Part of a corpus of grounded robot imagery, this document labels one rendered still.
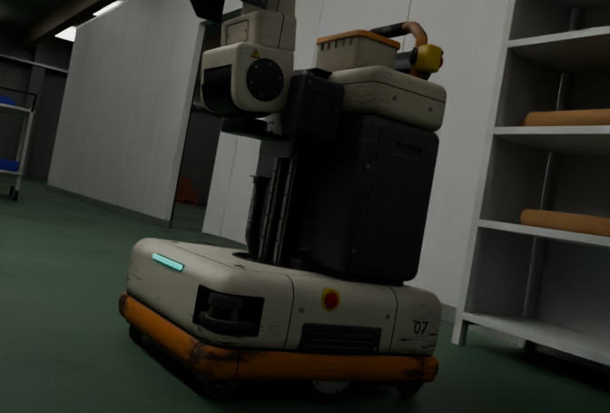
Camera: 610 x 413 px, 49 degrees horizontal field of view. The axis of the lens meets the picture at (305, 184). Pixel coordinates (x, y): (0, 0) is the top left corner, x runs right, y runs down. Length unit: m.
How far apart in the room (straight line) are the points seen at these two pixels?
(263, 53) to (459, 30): 2.30
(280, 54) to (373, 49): 0.29
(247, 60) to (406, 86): 0.39
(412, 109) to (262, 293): 0.60
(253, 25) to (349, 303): 0.70
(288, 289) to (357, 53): 0.68
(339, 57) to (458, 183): 1.81
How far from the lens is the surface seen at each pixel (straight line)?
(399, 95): 1.68
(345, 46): 1.87
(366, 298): 1.62
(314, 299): 1.53
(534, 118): 2.80
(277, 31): 1.69
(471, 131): 3.58
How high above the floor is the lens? 0.43
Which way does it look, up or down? 2 degrees up
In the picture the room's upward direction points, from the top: 10 degrees clockwise
